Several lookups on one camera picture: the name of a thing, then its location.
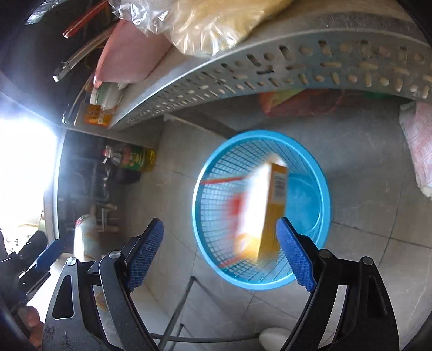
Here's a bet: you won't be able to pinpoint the metal water pipe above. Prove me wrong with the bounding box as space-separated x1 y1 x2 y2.
91 199 119 233

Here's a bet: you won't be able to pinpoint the red white patterned cloth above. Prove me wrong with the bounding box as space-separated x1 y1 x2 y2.
399 101 432 198

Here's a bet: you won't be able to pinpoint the perforated metal shelf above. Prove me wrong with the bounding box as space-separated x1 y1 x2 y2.
108 0 432 130

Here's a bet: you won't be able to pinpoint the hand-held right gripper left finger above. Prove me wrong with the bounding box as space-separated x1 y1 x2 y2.
44 218 166 351

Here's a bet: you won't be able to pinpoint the person's left hand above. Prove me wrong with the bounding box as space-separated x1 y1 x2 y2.
17 305 44 348

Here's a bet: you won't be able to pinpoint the blue plastic basket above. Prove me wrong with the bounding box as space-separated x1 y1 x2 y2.
192 130 331 291

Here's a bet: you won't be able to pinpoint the orange white carton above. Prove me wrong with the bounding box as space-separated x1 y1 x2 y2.
228 161 290 263

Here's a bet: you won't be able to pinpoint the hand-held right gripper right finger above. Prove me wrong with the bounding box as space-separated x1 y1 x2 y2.
276 217 400 351

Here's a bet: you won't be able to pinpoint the metal utensil handle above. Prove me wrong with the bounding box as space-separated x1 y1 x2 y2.
53 29 112 82

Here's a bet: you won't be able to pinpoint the white sack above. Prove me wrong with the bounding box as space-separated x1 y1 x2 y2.
73 214 102 260

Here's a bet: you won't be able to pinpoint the plastic bag of yellow grain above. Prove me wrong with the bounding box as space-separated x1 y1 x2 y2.
108 0 294 58

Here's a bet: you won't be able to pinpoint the white round object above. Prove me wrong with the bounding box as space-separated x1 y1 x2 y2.
259 327 298 351

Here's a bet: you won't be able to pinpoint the window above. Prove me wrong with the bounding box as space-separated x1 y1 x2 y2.
0 101 58 230

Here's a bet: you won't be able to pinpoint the red chopsticks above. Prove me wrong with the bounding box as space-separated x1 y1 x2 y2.
62 0 109 38

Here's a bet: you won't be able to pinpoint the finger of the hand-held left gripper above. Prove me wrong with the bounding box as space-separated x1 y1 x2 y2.
13 230 48 260
20 239 65 294

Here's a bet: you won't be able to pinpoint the metal wire frame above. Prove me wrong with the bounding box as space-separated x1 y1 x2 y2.
148 275 267 351

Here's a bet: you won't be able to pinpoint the orange packet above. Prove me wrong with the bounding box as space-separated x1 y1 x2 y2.
83 104 117 127

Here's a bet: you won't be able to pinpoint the green rimmed white bowl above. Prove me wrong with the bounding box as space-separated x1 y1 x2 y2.
89 81 130 110

